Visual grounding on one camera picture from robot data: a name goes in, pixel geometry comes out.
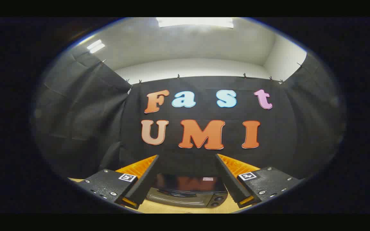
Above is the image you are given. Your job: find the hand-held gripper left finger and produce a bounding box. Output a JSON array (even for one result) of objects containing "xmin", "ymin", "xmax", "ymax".
[{"xmin": 76, "ymin": 155, "xmax": 160, "ymax": 210}]

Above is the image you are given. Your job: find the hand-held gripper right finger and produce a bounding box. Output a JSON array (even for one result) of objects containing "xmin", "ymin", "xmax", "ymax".
[{"xmin": 215, "ymin": 154, "xmax": 303, "ymax": 208}]

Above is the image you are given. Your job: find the black toaster oven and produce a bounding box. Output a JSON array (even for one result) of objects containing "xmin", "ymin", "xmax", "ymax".
[{"xmin": 146, "ymin": 173, "xmax": 229, "ymax": 208}]

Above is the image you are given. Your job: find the black backdrop cloth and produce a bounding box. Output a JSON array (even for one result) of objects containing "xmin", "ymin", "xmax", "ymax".
[{"xmin": 32, "ymin": 51, "xmax": 346, "ymax": 196}]

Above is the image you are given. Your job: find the rectangular ceiling light panel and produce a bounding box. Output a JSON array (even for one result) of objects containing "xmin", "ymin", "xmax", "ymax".
[
  {"xmin": 86, "ymin": 39, "xmax": 106, "ymax": 54},
  {"xmin": 155, "ymin": 17, "xmax": 234, "ymax": 29}
]

